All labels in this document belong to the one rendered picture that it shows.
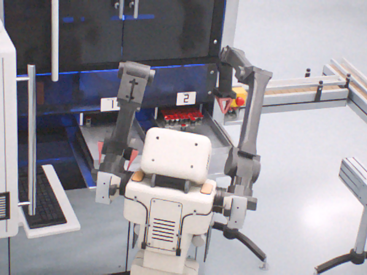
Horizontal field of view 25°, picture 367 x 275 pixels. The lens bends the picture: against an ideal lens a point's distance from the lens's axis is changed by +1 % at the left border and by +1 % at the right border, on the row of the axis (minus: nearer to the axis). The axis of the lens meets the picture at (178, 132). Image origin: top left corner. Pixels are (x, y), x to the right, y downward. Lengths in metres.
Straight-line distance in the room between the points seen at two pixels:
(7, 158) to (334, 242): 2.25
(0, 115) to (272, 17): 4.86
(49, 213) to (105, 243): 0.80
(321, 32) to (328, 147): 1.95
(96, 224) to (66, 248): 0.18
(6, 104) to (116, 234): 1.29
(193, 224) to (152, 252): 0.22
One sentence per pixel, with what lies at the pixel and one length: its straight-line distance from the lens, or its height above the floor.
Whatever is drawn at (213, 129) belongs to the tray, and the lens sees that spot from 3.66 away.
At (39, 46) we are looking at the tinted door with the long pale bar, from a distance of 3.33.
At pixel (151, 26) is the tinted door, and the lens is 3.41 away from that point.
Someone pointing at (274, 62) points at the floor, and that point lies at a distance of 6.54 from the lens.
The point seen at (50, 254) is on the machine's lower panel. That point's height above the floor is 0.26.
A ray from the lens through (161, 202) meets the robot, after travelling 2.58.
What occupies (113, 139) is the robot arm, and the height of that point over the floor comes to 1.30.
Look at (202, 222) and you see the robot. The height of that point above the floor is 1.16.
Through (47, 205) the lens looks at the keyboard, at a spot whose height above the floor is 0.83.
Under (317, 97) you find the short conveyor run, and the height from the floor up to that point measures 0.91.
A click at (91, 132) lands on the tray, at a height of 0.88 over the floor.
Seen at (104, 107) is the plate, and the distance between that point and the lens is 3.50.
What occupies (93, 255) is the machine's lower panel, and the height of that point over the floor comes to 0.22.
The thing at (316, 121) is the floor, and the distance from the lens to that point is 5.75.
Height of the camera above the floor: 2.67
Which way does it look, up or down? 30 degrees down
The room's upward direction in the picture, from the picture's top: 6 degrees clockwise
